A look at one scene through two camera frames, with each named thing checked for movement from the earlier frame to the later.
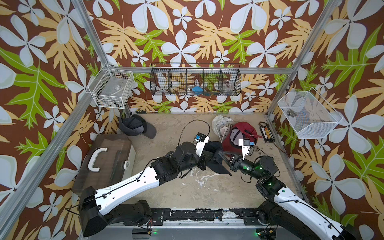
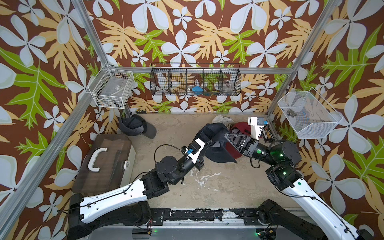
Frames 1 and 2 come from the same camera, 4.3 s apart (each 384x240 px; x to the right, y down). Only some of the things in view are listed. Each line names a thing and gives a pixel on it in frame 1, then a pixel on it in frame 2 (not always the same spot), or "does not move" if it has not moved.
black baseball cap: x=215 y=164 to x=216 y=150
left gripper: x=202 y=161 to x=196 y=164
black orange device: x=267 y=134 does not move
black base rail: x=249 y=216 does not move
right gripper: x=236 y=164 to x=249 y=147
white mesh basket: x=311 y=117 does not move
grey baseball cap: x=135 y=125 does not move
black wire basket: x=195 y=79 does not move
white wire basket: x=112 y=88 does not move
